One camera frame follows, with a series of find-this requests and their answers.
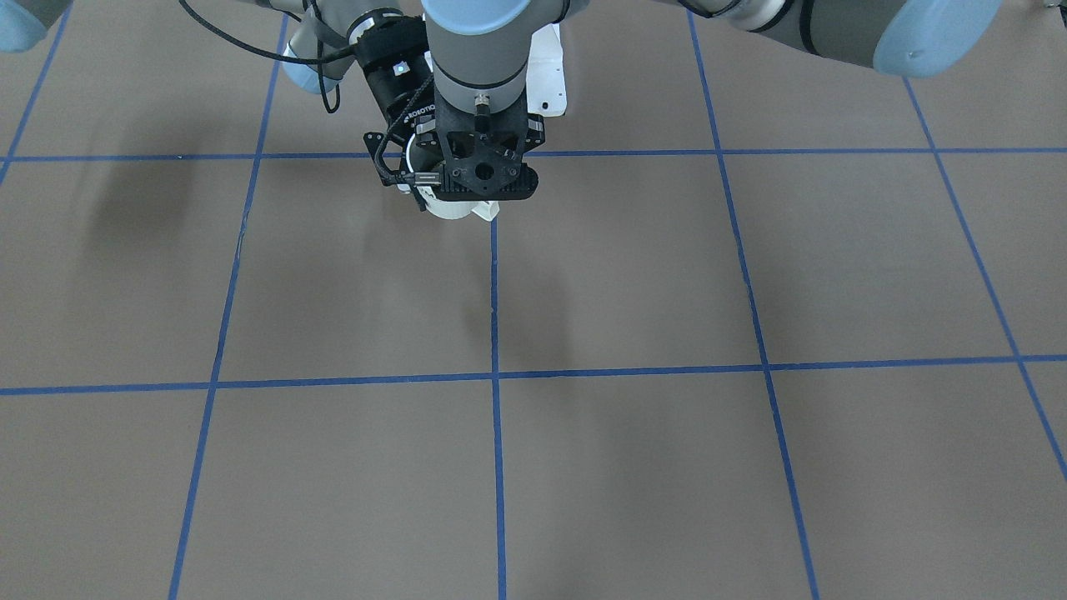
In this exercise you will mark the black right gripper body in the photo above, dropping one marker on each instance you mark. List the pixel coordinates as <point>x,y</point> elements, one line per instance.
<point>388,85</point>

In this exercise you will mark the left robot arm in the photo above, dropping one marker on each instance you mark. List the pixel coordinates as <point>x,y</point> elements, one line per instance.
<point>480,50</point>

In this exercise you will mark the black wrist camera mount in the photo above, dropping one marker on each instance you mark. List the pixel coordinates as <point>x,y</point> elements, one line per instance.
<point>483,151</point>

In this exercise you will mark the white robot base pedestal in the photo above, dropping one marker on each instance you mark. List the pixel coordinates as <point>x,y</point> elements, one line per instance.
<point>545,89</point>

